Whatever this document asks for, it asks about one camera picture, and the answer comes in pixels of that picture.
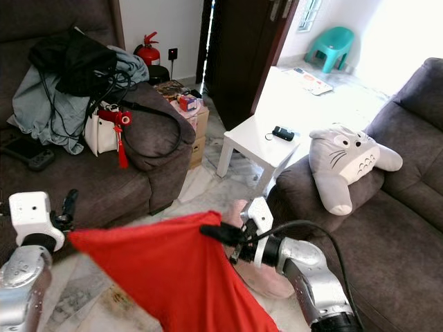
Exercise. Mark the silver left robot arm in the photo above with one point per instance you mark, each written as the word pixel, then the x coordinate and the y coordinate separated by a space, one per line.
pixel 24 290

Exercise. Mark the red tassel charm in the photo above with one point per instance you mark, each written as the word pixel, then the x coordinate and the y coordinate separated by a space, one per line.
pixel 126 119

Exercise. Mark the dark brown wooden door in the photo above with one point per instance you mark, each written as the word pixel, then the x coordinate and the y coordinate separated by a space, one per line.
pixel 242 59

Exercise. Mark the black key fob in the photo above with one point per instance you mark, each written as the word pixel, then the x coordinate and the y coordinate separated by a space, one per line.
pixel 283 133

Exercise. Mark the grey Totoro plush toy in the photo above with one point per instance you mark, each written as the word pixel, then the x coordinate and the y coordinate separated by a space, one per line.
pixel 346 162

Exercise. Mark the blue-grey blanket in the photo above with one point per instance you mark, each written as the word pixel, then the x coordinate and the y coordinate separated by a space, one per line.
pixel 41 107

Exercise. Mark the white window grille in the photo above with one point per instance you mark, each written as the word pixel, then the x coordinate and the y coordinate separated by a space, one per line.
pixel 309 15

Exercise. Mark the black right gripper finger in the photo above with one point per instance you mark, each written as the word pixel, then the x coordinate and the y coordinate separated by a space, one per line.
pixel 221 235

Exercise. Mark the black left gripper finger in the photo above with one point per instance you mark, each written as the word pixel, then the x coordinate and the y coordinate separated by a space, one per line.
pixel 69 203

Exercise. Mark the small red blue box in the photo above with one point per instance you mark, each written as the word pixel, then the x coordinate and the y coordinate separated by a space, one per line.
pixel 188 102

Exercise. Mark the white side table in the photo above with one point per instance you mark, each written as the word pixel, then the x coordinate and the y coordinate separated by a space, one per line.
pixel 252 142

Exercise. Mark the red pillow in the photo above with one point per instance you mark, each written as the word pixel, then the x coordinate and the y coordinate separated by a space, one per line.
pixel 166 277

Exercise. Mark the brown cardboard box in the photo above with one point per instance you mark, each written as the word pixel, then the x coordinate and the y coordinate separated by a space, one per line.
pixel 199 128

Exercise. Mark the white handbag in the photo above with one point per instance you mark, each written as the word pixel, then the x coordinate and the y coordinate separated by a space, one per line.
pixel 100 135

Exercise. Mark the black handheld game console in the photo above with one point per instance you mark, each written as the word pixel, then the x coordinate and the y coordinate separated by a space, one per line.
pixel 34 158

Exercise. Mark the printed floor mat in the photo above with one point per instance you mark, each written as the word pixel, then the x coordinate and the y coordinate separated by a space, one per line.
pixel 310 80

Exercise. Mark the red fire extinguisher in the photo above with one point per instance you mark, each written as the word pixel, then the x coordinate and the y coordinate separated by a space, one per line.
pixel 149 54

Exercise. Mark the black bag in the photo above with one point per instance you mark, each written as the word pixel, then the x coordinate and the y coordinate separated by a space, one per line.
pixel 73 59

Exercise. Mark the teal plastic chair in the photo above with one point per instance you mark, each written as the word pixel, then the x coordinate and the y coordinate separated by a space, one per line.
pixel 331 45

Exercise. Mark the black wall socket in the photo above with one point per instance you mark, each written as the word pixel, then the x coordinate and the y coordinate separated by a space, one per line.
pixel 173 54

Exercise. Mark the dark grey fabric sofa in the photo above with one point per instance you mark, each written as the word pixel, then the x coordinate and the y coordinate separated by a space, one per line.
pixel 124 190
pixel 394 235

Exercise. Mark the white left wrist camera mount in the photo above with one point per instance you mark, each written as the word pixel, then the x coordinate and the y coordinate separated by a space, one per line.
pixel 31 211

